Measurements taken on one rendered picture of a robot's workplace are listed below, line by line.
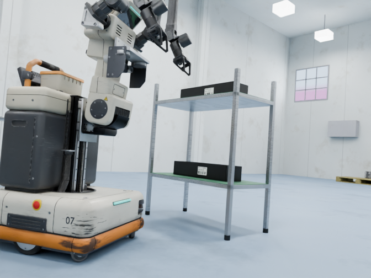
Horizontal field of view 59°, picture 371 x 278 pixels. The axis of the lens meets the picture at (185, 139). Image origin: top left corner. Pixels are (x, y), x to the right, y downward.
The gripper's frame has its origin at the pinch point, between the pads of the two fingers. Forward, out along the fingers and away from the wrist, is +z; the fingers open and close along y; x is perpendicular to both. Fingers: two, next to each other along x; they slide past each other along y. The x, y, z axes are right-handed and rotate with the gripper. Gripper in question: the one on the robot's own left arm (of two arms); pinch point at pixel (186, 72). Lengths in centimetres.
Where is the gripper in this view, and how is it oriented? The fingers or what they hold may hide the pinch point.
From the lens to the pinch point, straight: 193.7
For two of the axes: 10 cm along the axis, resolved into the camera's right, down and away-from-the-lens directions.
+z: 3.8, 9.1, -2.0
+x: -8.6, 4.2, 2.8
